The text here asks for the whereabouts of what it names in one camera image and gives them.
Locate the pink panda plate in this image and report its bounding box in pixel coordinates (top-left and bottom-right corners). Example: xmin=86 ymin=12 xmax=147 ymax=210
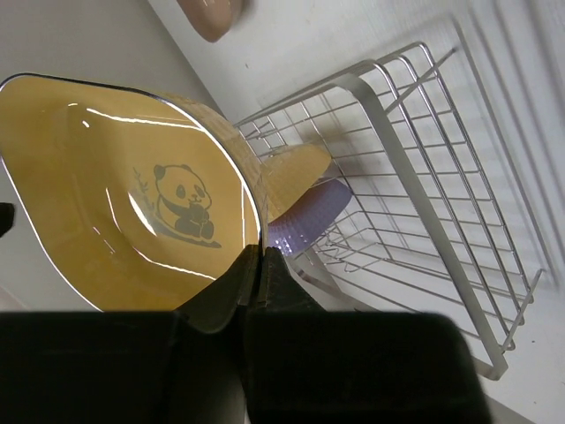
xmin=177 ymin=0 xmax=246 ymax=43

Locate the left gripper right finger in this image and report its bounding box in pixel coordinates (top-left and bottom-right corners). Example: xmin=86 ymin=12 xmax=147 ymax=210
xmin=258 ymin=247 xmax=324 ymax=312

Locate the purple panda plate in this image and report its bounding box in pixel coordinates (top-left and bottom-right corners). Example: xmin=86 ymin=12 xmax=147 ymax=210
xmin=268 ymin=178 xmax=352 ymax=256

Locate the metal wire dish rack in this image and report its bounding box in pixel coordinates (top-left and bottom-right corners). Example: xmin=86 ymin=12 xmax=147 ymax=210
xmin=237 ymin=42 xmax=548 ymax=380

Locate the yellow plate in rack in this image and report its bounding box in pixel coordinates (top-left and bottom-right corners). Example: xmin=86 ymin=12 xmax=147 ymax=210
xmin=261 ymin=144 xmax=331 ymax=223

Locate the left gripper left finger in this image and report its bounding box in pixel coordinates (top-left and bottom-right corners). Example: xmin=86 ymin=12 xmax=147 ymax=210
xmin=174 ymin=245 xmax=260 ymax=423

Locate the yellow panda plate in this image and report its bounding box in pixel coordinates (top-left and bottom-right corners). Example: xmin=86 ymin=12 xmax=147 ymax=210
xmin=1 ymin=73 xmax=267 ymax=314

